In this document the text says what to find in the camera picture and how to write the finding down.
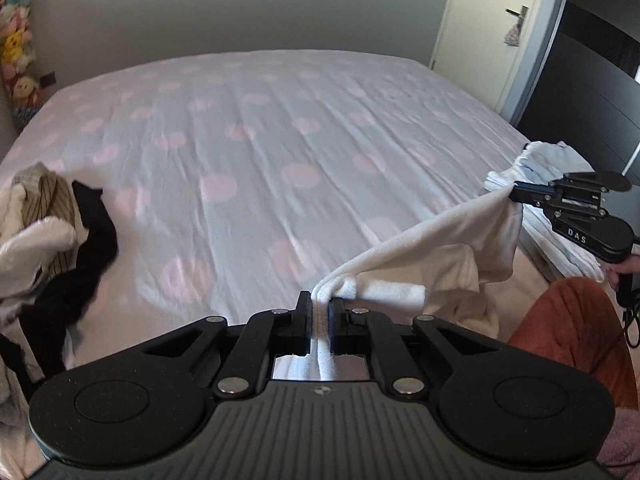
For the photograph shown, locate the person's leg in rust pants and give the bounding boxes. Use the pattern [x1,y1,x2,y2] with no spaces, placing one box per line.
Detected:
[505,276,638,411]

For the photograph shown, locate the pile of unfolded clothes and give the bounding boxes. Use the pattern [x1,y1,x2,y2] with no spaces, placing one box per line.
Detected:
[0,180,119,381]

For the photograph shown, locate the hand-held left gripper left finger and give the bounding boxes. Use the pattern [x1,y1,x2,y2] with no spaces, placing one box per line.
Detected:
[142,291,314,400]

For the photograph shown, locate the white fluffy garment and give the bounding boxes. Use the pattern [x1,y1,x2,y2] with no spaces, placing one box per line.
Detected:
[0,185,81,311]

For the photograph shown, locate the tube of plush toys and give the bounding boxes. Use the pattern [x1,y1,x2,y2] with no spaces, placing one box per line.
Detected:
[0,0,43,111]

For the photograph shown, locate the white door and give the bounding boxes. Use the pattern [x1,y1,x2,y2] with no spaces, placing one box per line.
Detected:
[430,0,551,126]

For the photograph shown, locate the bed with pink-dotted sheet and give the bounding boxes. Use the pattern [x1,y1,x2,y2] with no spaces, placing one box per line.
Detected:
[0,50,561,480]

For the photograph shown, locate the small floral pouch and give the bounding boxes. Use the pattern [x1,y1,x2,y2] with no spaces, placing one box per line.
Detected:
[501,14,524,49]

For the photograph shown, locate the black cable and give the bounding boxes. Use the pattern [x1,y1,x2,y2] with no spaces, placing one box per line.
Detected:
[616,280,640,347]

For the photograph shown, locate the stack of clothes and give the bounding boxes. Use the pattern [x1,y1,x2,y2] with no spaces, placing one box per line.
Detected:
[484,141,613,283]

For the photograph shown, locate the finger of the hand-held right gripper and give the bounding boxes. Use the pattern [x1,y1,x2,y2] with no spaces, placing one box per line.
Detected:
[510,177,566,195]
[511,193,556,208]

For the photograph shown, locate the black wardrobe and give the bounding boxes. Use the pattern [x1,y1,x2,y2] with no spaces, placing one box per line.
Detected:
[517,0,640,186]

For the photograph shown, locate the grey door frame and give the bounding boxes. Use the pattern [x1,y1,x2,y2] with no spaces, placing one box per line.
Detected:
[495,0,576,128]

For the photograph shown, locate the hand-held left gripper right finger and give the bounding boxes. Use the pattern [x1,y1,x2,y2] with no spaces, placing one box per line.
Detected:
[327,298,493,400]

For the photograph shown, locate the striped beige garment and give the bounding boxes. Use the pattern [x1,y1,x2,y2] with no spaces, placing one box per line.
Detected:
[12,167,80,281]

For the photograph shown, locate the white long-sleeved garment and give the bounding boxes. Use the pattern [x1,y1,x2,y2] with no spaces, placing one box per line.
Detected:
[311,190,525,381]

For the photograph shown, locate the person's right hand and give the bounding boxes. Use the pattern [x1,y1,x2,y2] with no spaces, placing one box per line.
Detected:
[606,256,640,288]

